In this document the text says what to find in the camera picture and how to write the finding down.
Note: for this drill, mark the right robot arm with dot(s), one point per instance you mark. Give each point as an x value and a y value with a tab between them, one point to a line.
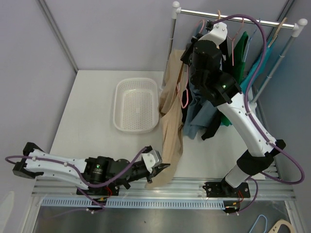
260	153

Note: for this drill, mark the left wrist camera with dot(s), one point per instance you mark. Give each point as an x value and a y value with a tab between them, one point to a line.
151	160

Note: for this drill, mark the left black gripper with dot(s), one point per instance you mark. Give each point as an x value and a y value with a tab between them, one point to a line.
155	171

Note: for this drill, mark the white plastic basket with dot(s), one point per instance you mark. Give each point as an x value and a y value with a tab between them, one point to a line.
135	105

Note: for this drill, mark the aluminium mounting rail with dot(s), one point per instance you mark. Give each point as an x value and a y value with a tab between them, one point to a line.
178	188

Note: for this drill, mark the black t shirt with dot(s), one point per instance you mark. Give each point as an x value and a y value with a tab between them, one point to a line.
210	85

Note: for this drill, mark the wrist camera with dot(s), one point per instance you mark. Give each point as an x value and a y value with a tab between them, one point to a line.
217	35
151	160

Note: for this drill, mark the metal clothes rack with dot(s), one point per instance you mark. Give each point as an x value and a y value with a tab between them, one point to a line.
296	28

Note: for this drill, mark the blue hanger on floor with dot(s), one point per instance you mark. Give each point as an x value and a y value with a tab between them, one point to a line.
260	225

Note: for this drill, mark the pink wire hanger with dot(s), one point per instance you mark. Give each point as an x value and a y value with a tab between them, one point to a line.
199	28
233	38

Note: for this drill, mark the green t shirt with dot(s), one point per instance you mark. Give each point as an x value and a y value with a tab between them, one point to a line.
237	70

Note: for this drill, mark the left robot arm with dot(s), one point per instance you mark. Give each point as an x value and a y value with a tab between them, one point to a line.
100	176

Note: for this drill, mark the grey blue t shirt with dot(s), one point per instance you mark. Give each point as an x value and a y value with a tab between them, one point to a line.
200	113

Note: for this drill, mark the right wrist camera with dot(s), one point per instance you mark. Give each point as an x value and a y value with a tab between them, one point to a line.
217	35

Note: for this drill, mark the beige t shirt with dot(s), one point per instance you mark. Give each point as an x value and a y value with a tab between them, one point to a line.
171	119

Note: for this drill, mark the wooden hanger on floor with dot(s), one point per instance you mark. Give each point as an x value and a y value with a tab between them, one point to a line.
276	227

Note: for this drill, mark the light blue wire hanger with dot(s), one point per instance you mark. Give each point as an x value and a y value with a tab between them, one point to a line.
248	44

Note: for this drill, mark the white slotted cable duct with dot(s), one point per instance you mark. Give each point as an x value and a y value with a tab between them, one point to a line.
136	203

